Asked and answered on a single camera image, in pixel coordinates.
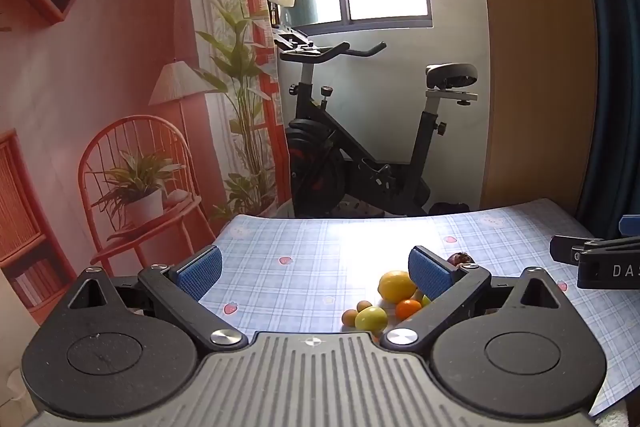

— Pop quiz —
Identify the purple mangosteen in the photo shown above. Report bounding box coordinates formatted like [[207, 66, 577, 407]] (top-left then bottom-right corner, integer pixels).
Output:
[[447, 253, 475, 267]]

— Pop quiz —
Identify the lemon with pointed tip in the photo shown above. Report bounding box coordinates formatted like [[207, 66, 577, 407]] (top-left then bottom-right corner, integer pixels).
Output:
[[378, 271, 416, 305]]

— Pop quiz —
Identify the brown longan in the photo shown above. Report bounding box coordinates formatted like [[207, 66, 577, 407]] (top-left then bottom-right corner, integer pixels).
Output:
[[357, 300, 372, 312], [342, 309, 358, 327]]

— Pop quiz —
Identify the upper middle mandarin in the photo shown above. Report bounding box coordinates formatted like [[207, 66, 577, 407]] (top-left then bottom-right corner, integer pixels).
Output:
[[395, 299, 422, 322]]

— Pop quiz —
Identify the blue plaid tablecloth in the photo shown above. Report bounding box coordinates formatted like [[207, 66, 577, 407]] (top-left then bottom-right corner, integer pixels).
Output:
[[200, 199, 639, 414]]

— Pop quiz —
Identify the black exercise bike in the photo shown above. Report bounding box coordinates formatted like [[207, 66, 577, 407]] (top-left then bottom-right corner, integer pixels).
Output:
[[272, 25, 477, 218]]

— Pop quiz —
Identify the wooden wardrobe panel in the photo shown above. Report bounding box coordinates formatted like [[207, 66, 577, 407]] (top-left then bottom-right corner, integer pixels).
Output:
[[480, 0, 598, 212]]

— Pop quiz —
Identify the printed room backdrop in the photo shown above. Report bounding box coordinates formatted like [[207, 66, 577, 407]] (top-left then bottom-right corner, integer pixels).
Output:
[[1, 0, 291, 326]]

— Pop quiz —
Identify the dark blue curtain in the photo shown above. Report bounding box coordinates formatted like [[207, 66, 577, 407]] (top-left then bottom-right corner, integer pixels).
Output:
[[576, 0, 639, 239]]

